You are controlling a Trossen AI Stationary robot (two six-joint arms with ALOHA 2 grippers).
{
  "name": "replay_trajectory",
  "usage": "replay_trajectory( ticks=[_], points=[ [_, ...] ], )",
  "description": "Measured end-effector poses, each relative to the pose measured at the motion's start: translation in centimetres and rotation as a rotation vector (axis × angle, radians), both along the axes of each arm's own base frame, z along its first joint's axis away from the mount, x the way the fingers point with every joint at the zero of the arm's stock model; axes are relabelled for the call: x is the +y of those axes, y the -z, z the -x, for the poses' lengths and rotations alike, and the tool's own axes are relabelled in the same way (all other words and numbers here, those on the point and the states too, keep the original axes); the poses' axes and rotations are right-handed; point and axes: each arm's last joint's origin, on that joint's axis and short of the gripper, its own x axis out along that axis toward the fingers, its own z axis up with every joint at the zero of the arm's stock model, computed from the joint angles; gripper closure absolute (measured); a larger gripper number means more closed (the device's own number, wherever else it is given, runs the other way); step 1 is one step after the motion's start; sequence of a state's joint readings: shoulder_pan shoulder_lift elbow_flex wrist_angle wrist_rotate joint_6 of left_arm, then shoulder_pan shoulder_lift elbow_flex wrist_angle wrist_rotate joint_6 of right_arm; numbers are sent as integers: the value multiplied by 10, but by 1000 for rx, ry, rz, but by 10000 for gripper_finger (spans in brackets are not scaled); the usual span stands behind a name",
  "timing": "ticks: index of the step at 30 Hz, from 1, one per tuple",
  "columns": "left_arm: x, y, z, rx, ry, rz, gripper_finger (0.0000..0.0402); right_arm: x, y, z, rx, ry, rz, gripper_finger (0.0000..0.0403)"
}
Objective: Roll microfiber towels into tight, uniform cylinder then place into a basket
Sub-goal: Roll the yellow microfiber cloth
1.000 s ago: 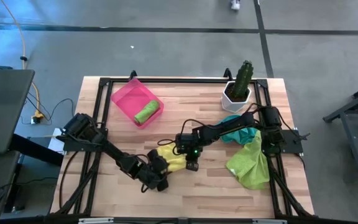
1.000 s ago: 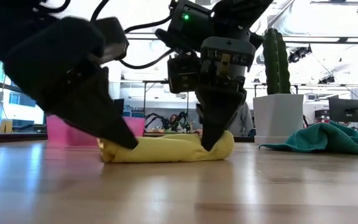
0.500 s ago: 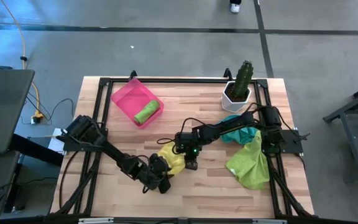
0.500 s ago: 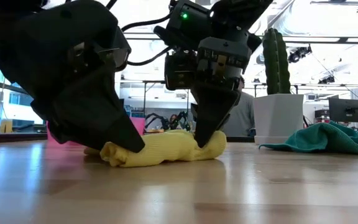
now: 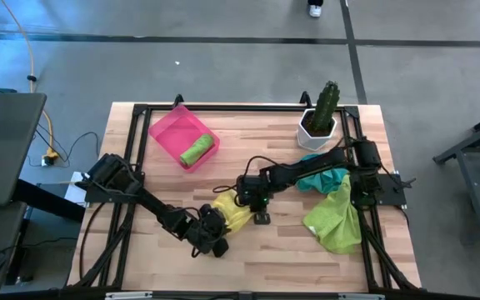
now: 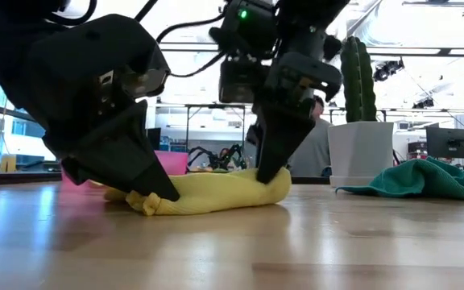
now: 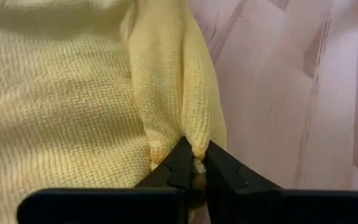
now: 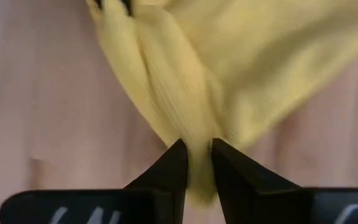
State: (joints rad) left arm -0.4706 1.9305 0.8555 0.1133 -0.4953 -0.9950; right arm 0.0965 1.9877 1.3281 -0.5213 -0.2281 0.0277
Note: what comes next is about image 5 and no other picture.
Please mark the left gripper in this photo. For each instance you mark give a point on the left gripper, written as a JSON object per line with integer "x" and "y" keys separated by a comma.
{"x": 213, "y": 221}

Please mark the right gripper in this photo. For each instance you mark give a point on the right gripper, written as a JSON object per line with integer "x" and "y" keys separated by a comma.
{"x": 254, "y": 191}

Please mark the yellow microfiber towel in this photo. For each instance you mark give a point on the yellow microfiber towel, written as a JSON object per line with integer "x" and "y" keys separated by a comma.
{"x": 231, "y": 212}

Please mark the pink plastic basket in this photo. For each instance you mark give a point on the pink plastic basket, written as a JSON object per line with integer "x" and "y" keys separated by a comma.
{"x": 173, "y": 129}

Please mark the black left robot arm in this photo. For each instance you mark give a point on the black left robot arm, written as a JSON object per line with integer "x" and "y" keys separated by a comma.
{"x": 156, "y": 208}

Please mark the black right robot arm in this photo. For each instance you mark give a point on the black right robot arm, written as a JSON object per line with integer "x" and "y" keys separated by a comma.
{"x": 315, "y": 166}

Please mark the teal microfiber towel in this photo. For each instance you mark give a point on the teal microfiber towel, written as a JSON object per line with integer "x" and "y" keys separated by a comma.
{"x": 327, "y": 181}

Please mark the lime green microfiber towel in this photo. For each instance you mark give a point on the lime green microfiber towel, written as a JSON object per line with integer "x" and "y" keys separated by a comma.
{"x": 331, "y": 221}

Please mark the tall green cactus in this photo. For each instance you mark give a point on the tall green cactus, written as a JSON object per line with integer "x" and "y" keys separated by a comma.
{"x": 325, "y": 106}

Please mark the white paper sheet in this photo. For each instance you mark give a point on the white paper sheet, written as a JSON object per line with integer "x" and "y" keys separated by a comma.
{"x": 73, "y": 189}

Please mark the black desk support beam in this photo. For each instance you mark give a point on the black desk support beam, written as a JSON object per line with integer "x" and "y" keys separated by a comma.
{"x": 48, "y": 200}

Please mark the yellow black power plug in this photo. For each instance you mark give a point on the yellow black power plug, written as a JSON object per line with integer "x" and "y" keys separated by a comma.
{"x": 49, "y": 158}

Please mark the person's foot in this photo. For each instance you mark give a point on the person's foot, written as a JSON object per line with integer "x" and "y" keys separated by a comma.
{"x": 315, "y": 9}

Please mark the dark metal cart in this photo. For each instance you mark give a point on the dark metal cart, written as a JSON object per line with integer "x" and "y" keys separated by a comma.
{"x": 471, "y": 196}

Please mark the dark grey desk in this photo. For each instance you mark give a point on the dark grey desk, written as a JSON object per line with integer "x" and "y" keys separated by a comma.
{"x": 6, "y": 146}

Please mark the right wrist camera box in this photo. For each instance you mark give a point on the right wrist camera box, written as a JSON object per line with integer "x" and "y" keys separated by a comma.
{"x": 262, "y": 218}

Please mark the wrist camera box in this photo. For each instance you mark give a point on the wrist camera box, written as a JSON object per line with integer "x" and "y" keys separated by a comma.
{"x": 262, "y": 218}
{"x": 220, "y": 248}

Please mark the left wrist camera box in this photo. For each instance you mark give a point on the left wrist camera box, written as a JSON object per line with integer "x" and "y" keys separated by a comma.
{"x": 220, "y": 248}

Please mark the black aluminium table frame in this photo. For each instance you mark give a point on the black aluminium table frame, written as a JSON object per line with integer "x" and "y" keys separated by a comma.
{"x": 244, "y": 108}

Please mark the silver metal bracket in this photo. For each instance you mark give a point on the silver metal bracket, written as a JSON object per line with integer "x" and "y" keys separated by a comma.
{"x": 361, "y": 296}
{"x": 127, "y": 296}

